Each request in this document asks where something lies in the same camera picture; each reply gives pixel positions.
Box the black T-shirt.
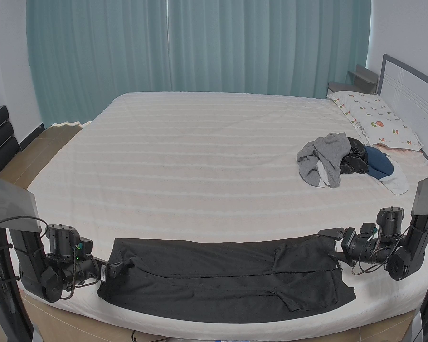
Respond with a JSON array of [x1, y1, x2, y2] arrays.
[[97, 235, 356, 324]]

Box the bed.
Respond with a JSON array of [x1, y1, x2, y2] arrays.
[[19, 54, 428, 336]]

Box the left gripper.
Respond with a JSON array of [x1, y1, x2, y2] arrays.
[[71, 258, 125, 284]]

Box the dark blue garment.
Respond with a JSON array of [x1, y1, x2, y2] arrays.
[[364, 146, 394, 180]]

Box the blue-green curtain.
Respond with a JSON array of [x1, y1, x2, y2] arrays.
[[167, 0, 372, 99], [27, 0, 172, 128]]

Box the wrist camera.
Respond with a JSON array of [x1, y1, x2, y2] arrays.
[[77, 239, 93, 260], [360, 223, 378, 242]]

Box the grey bedside table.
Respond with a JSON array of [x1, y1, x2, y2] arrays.
[[327, 64, 379, 95]]

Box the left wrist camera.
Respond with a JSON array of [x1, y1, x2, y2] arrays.
[[77, 239, 93, 260]]

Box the white garment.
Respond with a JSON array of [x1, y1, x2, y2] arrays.
[[380, 164, 409, 196]]

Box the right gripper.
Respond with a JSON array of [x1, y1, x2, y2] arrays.
[[317, 228, 374, 267]]

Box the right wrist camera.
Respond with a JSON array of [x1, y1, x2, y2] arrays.
[[360, 223, 378, 242]]

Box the black shiny garment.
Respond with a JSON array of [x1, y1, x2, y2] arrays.
[[339, 137, 370, 174]]

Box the white printed pillow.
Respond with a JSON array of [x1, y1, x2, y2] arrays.
[[327, 91, 424, 151]]

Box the grey knit garment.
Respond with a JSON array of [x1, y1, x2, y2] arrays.
[[297, 133, 350, 188]]

